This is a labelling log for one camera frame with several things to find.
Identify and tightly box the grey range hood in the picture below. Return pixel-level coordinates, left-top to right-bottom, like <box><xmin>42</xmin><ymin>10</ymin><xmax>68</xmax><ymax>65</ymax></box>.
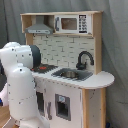
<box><xmin>25</xmin><ymin>16</ymin><xmax>53</xmax><ymax>35</ymax></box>

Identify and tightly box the black toy faucet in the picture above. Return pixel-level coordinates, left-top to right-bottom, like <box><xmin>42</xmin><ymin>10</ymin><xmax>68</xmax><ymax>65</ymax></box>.
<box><xmin>76</xmin><ymin>51</ymin><xmax>94</xmax><ymax>70</ymax></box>

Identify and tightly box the black toy stovetop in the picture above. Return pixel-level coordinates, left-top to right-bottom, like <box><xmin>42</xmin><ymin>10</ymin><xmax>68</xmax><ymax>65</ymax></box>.
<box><xmin>32</xmin><ymin>64</ymin><xmax>56</xmax><ymax>73</ymax></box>

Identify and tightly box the grey toy sink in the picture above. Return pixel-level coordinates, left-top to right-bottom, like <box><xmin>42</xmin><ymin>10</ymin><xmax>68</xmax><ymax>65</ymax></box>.
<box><xmin>53</xmin><ymin>68</ymin><xmax>93</xmax><ymax>81</ymax></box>

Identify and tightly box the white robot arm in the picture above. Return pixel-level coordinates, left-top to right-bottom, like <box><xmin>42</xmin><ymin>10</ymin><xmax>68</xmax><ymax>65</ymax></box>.
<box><xmin>0</xmin><ymin>42</ymin><xmax>50</xmax><ymax>128</ymax></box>

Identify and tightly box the grey ice dispenser panel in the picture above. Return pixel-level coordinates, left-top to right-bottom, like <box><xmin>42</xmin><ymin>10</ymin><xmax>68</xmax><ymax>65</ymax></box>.
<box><xmin>55</xmin><ymin>94</ymin><xmax>71</xmax><ymax>121</ymax></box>

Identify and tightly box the white toy microwave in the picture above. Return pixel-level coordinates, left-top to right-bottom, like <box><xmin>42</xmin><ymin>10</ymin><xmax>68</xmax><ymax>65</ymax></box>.
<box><xmin>55</xmin><ymin>14</ymin><xmax>92</xmax><ymax>34</ymax></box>

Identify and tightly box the grey cabinet door handle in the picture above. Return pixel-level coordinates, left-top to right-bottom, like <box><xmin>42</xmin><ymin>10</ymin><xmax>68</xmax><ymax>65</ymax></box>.
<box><xmin>47</xmin><ymin>102</ymin><xmax>52</xmax><ymax>120</ymax></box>

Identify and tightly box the wooden toy kitchen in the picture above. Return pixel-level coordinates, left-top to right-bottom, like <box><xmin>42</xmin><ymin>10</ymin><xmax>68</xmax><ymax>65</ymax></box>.
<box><xmin>21</xmin><ymin>11</ymin><xmax>114</xmax><ymax>128</ymax></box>

